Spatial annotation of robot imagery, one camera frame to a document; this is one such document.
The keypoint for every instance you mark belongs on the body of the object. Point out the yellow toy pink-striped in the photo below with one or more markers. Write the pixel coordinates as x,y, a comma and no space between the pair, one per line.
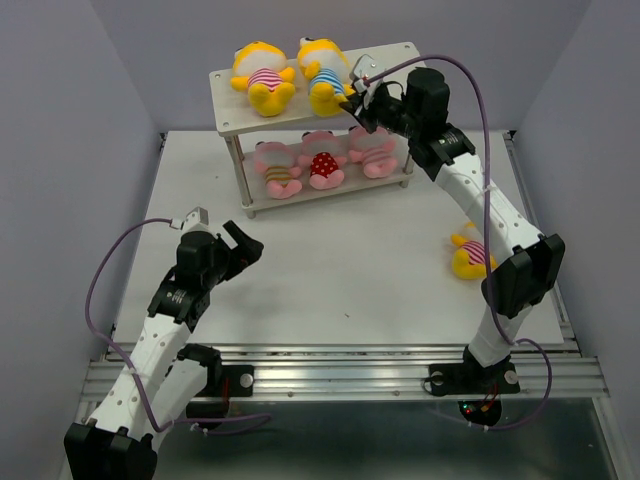
261,71
468,259

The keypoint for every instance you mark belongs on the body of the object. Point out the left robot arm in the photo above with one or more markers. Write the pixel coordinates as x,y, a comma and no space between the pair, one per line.
165,371

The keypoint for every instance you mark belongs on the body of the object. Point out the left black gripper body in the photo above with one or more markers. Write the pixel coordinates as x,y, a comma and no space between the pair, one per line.
223,258

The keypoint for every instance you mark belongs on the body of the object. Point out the yellow toy blue-striped shirt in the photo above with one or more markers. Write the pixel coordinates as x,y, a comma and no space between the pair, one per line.
326,70

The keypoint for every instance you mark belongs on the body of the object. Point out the aluminium rail frame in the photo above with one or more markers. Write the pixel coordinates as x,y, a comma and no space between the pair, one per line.
351,303

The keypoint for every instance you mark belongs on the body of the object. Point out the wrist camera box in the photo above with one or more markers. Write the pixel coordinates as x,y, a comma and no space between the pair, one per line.
362,74
197,220

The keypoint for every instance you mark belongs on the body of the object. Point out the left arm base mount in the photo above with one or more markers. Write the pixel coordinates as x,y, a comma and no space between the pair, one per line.
214,401

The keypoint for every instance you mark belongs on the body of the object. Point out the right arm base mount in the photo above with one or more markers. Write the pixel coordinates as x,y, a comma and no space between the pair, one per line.
479,388

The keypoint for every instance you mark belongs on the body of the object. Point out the pink toy orange-striped shirt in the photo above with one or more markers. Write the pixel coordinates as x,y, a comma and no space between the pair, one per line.
277,163

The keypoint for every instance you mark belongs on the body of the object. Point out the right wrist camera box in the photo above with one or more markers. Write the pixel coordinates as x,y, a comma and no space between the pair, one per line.
362,74

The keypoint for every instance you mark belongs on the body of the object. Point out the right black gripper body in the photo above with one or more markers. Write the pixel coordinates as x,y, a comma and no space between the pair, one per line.
389,112

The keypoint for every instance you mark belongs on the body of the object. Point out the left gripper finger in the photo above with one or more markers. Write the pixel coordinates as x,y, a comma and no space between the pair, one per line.
242,239
242,257

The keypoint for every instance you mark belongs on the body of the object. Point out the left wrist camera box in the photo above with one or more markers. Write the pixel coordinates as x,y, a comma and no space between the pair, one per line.
197,220

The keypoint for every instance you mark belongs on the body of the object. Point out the pink toy pink-striped shirt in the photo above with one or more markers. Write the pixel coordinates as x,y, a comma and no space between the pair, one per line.
373,151

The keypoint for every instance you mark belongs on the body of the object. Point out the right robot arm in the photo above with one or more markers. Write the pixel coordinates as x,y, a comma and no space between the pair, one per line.
528,261

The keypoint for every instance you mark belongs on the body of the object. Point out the pink toy red polka-dot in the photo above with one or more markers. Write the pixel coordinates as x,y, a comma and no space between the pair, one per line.
322,154

